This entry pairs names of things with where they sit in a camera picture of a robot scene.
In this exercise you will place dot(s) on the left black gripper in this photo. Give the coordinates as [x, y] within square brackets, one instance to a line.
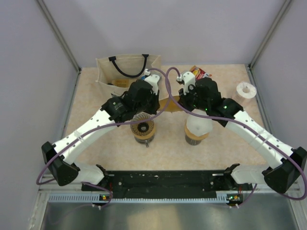
[155, 99]

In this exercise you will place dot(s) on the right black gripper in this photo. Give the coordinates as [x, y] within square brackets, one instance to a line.
[183, 98]

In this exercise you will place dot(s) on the white paper coffee filter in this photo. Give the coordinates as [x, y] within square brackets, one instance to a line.
[199, 126]

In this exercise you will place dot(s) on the brown paper coffee filter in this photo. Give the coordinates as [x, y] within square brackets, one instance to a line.
[172, 107]

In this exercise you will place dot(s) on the grey glass dripper cone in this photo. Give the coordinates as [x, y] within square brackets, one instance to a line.
[143, 128]

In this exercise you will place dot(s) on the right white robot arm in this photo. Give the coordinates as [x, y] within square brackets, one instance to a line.
[284, 163]

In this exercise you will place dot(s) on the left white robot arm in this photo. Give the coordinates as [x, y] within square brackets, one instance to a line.
[60, 157]

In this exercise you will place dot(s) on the brown box in bag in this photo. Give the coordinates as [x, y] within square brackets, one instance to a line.
[123, 83]

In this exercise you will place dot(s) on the red yellow candy packet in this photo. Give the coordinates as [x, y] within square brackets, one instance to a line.
[199, 73]

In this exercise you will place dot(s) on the beige canvas tote bag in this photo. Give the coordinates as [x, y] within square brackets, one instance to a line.
[128, 67]

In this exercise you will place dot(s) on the white tape roll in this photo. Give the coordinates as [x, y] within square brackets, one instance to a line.
[245, 91]

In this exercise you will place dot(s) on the grey glass carafe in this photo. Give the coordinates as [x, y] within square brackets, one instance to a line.
[192, 142]

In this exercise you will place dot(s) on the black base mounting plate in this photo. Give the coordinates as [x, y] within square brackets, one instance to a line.
[169, 184]

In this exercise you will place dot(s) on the glass carafe with handle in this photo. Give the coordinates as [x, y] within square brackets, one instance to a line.
[144, 142]

